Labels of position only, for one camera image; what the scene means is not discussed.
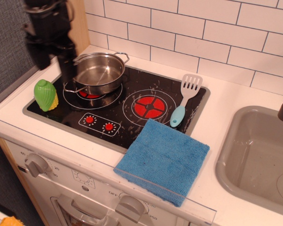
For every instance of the grey oven door handle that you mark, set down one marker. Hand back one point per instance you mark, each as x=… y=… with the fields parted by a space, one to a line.
x=75 y=215

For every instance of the grey toy sink basin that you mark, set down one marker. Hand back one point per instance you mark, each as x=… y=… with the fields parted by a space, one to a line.
x=250 y=164

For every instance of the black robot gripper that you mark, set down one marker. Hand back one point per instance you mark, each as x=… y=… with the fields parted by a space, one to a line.
x=49 y=28

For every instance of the green yellow toy corn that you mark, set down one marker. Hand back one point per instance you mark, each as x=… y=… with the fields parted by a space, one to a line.
x=45 y=95

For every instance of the grey timer knob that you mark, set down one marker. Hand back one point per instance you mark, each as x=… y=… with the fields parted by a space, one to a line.
x=36 y=164

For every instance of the orange object at corner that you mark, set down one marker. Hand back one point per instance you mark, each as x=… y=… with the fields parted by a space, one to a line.
x=11 y=221

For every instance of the red stove knob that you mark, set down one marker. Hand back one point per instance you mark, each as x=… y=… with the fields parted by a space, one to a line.
x=109 y=127
x=89 y=120

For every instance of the black toy stovetop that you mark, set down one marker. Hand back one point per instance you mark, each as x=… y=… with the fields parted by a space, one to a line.
x=142 y=96

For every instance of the left red stove knob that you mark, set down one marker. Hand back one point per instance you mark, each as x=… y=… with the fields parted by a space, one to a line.
x=89 y=120

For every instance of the grey oven temperature knob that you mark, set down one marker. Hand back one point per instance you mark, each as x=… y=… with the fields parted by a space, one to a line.
x=130 y=208

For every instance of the wooden side panel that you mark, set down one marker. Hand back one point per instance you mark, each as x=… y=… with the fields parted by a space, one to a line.
x=79 y=29

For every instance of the stainless steel pot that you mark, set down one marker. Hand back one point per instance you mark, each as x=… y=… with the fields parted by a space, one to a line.
x=98 y=73

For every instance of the grey spatula with blue handle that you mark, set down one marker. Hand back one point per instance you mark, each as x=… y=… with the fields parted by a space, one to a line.
x=190 y=86

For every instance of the right red stove knob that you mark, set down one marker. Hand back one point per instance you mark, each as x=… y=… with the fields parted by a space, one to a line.
x=109 y=127

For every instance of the blue folded cloth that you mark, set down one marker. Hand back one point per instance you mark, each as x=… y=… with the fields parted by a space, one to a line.
x=163 y=161

